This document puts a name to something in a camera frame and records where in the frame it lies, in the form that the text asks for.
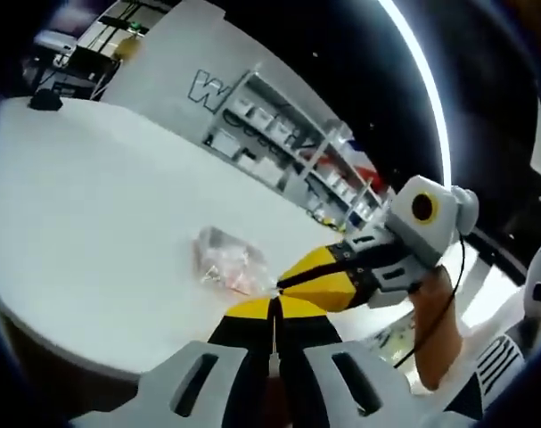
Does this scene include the yellow object on stand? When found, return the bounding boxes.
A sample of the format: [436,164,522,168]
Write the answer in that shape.
[118,37,142,62]

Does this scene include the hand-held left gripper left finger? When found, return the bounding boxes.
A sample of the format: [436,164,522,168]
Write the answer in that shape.
[68,297,275,428]

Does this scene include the grey shelving unit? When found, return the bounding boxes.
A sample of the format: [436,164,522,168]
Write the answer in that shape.
[201,70,389,231]

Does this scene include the black monitor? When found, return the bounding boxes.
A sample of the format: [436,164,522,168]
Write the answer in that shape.
[69,46,119,75]

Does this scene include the person's right hand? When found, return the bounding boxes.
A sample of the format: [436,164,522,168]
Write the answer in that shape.
[407,265,466,323]

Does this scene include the clear resealable bag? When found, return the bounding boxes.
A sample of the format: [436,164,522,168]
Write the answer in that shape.
[191,226,283,299]

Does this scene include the grey partition panel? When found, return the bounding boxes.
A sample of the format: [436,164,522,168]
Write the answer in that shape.
[94,0,262,135]

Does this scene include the small white yellow device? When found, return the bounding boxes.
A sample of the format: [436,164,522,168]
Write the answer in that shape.
[312,209,348,234]

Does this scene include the long ceiling light strip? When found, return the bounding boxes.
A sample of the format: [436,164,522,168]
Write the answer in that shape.
[376,0,454,188]

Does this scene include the rows of white storage bins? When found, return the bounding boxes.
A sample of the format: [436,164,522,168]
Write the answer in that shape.
[225,95,378,219]

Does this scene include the person's white striped shirt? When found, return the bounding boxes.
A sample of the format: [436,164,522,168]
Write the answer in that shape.
[446,284,541,428]

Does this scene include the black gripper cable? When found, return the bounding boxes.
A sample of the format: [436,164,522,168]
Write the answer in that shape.
[392,229,468,369]

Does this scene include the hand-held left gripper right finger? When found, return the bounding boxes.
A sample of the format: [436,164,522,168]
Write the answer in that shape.
[272,297,449,428]

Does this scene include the person's left hand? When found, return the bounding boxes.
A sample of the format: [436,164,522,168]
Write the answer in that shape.
[263,376,293,428]

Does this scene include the small black object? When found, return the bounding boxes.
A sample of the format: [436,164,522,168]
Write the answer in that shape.
[28,88,64,111]

